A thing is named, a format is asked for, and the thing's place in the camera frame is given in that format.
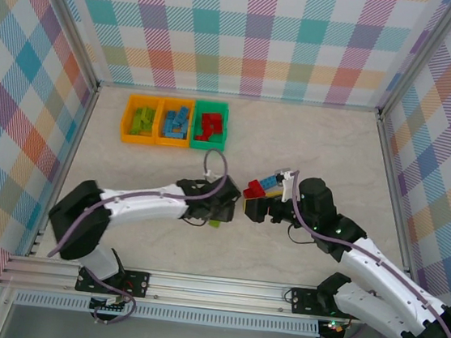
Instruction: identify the green plastic bin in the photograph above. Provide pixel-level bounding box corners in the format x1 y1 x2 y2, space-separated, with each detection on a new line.
189 99 233 154

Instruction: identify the thin black left gripper cable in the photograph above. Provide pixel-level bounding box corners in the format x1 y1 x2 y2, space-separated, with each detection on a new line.
181 215 209 228

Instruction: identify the aluminium frame post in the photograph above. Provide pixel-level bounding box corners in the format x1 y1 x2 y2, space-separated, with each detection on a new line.
377 0 451 128
25 0 110 92
0 285 19 338

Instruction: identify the aluminium table edge rail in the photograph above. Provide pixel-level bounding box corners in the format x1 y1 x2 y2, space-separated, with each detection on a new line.
27 77 102 264
360 112 430 275

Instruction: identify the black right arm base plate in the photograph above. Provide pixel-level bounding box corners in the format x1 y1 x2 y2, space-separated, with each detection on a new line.
287 285 368 323

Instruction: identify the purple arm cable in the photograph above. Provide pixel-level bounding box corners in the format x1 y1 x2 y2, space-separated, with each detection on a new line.
269 168 451 338
40 130 232 338

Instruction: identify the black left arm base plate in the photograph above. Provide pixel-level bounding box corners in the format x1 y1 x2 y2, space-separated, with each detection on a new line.
74 263 153 301

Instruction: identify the yellow lego brick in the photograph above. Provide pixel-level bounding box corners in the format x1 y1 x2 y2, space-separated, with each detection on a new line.
244 185 285 205

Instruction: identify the thin black right gripper cable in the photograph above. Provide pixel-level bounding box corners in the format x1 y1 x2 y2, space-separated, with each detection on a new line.
285 224 317 248

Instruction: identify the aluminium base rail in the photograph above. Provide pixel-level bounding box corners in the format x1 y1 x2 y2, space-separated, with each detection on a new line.
0 252 369 327

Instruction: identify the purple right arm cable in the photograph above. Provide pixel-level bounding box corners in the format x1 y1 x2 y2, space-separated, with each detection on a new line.
269 168 451 338

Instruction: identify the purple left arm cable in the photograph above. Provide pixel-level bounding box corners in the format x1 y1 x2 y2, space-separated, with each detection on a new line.
40 130 232 338

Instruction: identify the slotted grey cable duct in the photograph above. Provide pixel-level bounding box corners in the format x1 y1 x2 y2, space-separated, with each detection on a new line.
13 289 321 338

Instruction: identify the orange plastic bin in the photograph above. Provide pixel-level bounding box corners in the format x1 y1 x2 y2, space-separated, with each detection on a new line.
152 96 198 150
118 92 164 148

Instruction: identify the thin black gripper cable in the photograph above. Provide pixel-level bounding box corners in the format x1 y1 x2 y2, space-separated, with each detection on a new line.
285 224 317 248
181 215 209 228

